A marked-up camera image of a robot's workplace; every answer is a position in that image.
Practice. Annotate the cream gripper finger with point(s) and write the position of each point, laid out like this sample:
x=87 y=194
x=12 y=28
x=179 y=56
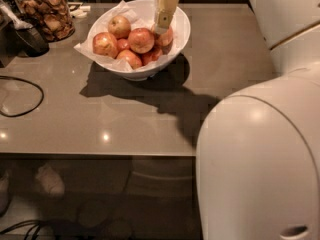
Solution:
x=164 y=12

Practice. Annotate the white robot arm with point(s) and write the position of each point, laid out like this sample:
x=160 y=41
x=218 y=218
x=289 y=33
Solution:
x=258 y=150

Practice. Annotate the white bowl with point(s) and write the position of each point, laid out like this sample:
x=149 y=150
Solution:
x=180 y=27

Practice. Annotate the small apple middle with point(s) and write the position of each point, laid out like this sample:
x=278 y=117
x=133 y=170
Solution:
x=123 y=44

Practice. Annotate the small white items behind bowl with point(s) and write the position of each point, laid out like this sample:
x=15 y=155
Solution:
x=79 y=11

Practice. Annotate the glass jar of dried chips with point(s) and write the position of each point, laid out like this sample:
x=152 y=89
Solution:
x=53 y=16

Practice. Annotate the white shoe under table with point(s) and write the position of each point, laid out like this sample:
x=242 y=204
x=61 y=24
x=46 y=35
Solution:
x=50 y=182

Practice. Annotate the black appliance with silver handle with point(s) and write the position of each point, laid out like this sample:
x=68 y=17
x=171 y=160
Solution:
x=19 y=36

